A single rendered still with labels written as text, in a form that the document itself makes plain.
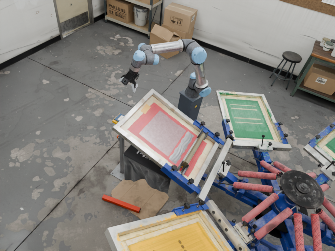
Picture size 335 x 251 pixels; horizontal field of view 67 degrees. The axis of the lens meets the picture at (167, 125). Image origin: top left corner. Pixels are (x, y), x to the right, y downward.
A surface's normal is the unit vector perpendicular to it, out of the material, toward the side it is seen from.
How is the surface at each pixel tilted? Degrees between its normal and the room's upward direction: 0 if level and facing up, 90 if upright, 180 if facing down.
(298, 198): 0
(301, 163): 0
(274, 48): 90
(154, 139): 19
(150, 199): 0
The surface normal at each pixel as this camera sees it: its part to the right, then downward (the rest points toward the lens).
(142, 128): 0.39, -0.51
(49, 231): 0.11, -0.69
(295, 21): -0.47, 0.60
